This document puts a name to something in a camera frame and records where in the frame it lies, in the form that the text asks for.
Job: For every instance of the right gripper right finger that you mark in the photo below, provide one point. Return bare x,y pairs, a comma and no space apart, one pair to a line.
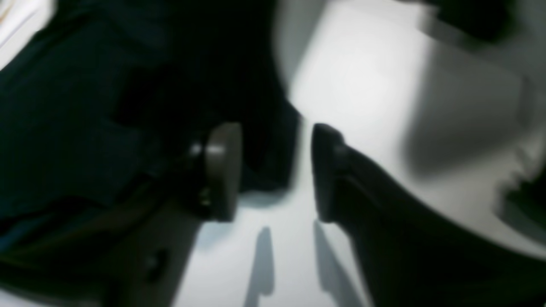
409,255

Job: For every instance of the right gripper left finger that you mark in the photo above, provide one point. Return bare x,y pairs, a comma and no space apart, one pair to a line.
135,254

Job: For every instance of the black T-shirt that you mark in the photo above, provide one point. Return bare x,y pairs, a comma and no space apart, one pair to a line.
109,93

